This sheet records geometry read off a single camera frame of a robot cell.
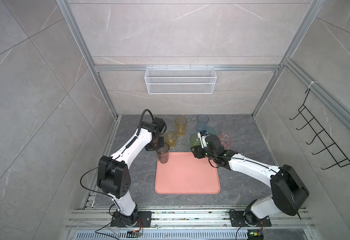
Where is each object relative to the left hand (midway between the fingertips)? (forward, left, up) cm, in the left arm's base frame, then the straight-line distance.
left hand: (157, 144), depth 86 cm
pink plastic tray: (-13, -16, -13) cm, 25 cm away
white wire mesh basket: (+41, -15, +16) cm, 47 cm away
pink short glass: (+9, -46, -10) cm, 48 cm away
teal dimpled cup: (+18, -37, -11) cm, 43 cm away
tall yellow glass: (+18, -15, -1) cm, 23 cm away
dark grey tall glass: (-4, -3, -4) cm, 6 cm away
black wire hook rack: (-23, -76, +20) cm, 82 cm away
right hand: (-1, -22, -2) cm, 22 cm away
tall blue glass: (+18, -29, +1) cm, 34 cm away
